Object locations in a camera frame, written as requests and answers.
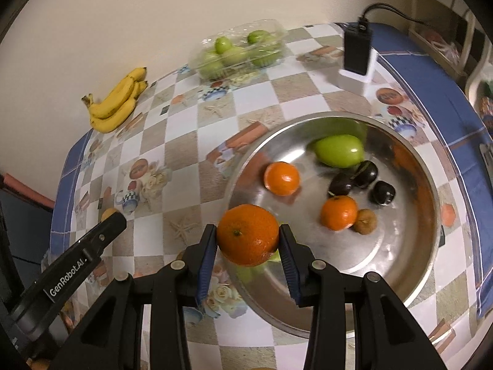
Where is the orange tangerine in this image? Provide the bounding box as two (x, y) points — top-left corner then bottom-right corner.
(216, 204), (280, 266)
(320, 195), (358, 231)
(264, 161), (300, 196)

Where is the checkered printed tablecloth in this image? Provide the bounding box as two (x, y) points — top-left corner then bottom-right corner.
(50, 21), (490, 370)

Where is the pile of small green fruits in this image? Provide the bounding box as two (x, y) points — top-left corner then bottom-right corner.
(200, 30), (282, 80)

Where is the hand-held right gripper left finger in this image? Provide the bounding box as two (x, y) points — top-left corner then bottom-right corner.
(58, 224), (217, 370)

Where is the dark plum with stem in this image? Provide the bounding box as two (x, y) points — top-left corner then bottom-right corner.
(328, 173), (354, 196)

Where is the clear bag of green fruit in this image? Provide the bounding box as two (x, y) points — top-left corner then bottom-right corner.
(188, 18), (287, 81)

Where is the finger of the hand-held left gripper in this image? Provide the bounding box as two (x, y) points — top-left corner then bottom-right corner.
(83, 215), (128, 257)

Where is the cream wooden chair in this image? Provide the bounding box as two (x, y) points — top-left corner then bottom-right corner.
(408, 0), (493, 97)

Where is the round steel plate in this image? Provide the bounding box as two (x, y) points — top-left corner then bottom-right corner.
(223, 112), (442, 336)

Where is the black cable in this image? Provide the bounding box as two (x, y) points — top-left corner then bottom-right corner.
(360, 3), (424, 27)

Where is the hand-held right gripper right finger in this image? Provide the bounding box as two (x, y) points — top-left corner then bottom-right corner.
(278, 224), (447, 370)

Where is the reddish brown board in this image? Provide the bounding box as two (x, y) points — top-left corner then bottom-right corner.
(2, 173), (55, 211)

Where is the yellow banana bunch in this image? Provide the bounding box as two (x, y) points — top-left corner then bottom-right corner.
(82, 67), (149, 134)

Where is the white stand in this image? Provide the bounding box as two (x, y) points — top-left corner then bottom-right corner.
(337, 52), (380, 95)

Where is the brown kiwi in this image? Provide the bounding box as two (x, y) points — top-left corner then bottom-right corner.
(353, 208), (378, 235)

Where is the large green jujube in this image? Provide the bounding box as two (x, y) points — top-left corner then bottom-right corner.
(313, 135), (365, 168)

